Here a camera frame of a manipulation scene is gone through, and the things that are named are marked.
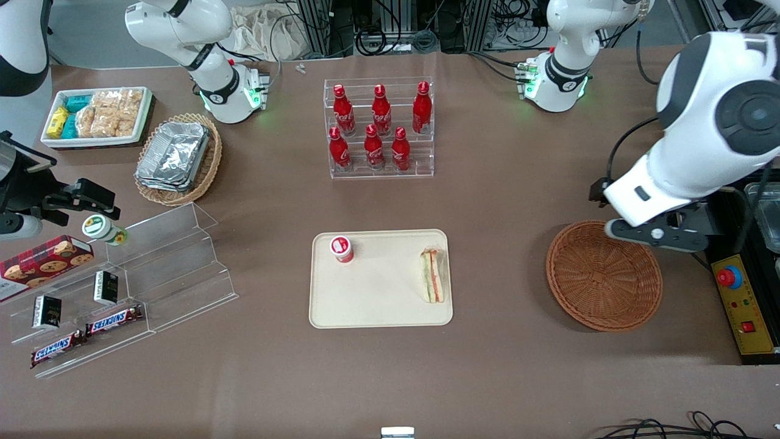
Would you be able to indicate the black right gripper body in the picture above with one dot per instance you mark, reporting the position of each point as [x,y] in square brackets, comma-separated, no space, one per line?
[21,186]

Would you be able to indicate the triangular sandwich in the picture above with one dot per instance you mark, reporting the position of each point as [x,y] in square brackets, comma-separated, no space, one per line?
[432,277]

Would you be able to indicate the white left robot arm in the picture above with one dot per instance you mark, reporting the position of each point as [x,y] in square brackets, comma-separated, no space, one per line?
[701,122]

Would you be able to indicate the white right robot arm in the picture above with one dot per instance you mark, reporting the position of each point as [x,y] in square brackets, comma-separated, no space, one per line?
[183,24]

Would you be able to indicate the white rectangular snack tray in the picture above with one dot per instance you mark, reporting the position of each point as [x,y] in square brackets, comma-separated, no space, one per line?
[97,141]

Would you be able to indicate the brown wicker basket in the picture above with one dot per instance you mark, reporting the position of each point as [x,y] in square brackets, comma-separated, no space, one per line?
[600,280]

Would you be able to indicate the light wicker basket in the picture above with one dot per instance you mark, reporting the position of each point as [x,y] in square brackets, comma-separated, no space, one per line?
[210,164]

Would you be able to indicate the beige plastic tray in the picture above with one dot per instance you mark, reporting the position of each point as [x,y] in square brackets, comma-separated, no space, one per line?
[378,292]

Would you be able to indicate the green sunflower yogurt cup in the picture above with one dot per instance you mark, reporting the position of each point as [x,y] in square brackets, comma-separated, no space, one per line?
[97,227]

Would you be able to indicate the yellow snack packet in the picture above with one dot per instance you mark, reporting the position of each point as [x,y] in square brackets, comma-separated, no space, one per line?
[57,122]

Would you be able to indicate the teal snack packet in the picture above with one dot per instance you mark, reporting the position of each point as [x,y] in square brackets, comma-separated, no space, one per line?
[78,103]
[70,127]

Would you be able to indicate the metal container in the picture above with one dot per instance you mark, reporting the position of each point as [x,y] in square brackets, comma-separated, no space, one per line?
[769,213]

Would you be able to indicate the black equipment base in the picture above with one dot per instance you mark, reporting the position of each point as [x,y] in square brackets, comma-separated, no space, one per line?
[762,268]

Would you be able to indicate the clear bag of crackers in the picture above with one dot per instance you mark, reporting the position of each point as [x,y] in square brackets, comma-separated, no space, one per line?
[106,113]
[131,113]
[85,122]

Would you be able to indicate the red tartan cookie box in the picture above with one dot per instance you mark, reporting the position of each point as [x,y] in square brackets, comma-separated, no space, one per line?
[42,262]

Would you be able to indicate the stacked foil containers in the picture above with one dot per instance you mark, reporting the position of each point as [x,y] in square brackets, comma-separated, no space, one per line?
[173,155]

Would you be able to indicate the small black box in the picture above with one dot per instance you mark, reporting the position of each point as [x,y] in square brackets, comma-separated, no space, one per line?
[46,312]
[105,288]

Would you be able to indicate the yellow emergency stop box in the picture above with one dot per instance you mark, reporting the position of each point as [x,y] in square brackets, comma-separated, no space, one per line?
[749,305]

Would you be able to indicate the clear acrylic stepped stand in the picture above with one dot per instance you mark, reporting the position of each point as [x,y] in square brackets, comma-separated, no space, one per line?
[177,268]

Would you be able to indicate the Snickers chocolate bar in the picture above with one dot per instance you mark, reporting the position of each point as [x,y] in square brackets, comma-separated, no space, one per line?
[116,320]
[55,349]

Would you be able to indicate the clear acrylic bottle rack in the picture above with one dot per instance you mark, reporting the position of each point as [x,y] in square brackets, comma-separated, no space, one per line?
[426,164]

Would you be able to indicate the white cloth bag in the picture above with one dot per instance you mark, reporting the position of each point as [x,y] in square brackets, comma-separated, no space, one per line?
[268,33]

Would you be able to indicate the red cola bottle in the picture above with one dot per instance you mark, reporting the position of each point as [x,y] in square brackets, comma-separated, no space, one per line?
[381,116]
[421,113]
[374,149]
[344,116]
[339,152]
[401,152]

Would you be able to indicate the red white yogurt cup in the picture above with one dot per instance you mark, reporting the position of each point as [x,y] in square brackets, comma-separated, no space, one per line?
[341,247]

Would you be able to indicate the small white block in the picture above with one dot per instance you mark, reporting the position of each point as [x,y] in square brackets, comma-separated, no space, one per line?
[397,433]

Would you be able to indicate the aluminium frame post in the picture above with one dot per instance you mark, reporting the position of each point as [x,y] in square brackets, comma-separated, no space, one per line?
[479,24]
[317,27]

